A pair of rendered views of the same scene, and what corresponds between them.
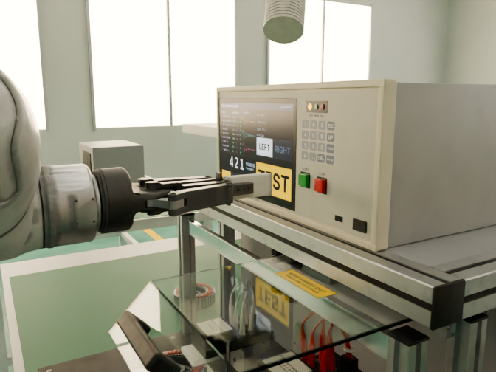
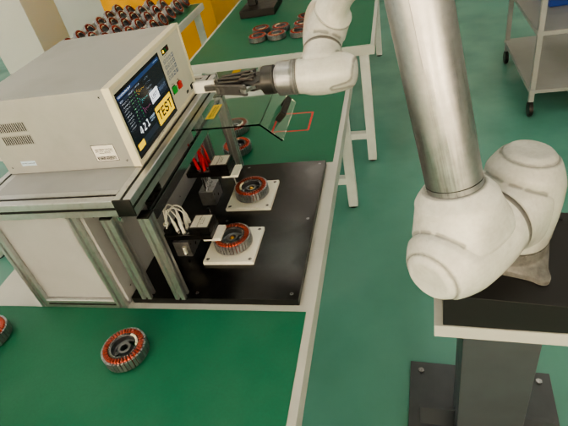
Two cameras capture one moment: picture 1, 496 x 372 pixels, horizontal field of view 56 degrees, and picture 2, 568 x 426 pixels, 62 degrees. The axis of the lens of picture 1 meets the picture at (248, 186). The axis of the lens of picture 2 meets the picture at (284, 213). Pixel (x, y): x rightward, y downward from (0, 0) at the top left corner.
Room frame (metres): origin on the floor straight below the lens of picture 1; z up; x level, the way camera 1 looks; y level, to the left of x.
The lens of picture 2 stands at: (1.38, 1.04, 1.67)
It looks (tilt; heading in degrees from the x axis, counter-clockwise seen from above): 37 degrees down; 228
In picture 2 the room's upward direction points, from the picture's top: 13 degrees counter-clockwise
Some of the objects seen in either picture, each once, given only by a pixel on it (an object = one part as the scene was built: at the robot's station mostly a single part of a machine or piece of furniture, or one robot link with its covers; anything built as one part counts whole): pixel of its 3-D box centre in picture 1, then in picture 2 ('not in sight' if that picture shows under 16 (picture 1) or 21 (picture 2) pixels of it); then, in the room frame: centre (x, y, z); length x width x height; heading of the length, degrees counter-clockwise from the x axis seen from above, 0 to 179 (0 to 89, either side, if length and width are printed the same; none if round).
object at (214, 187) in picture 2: not in sight; (210, 192); (0.64, -0.11, 0.80); 0.08 x 0.05 x 0.06; 30
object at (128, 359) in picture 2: not in sight; (125, 349); (1.19, 0.15, 0.77); 0.11 x 0.11 x 0.04
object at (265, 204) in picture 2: not in sight; (253, 195); (0.57, 0.01, 0.78); 0.15 x 0.15 x 0.01; 30
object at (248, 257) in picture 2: not in sight; (234, 245); (0.78, 0.13, 0.78); 0.15 x 0.15 x 0.01; 30
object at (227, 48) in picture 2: not in sight; (307, 57); (-1.29, -1.28, 0.38); 1.85 x 1.10 x 0.75; 30
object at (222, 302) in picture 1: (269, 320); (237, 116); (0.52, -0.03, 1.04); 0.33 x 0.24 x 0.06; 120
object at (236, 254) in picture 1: (257, 266); (190, 152); (0.73, -0.02, 1.03); 0.62 x 0.01 x 0.03; 30
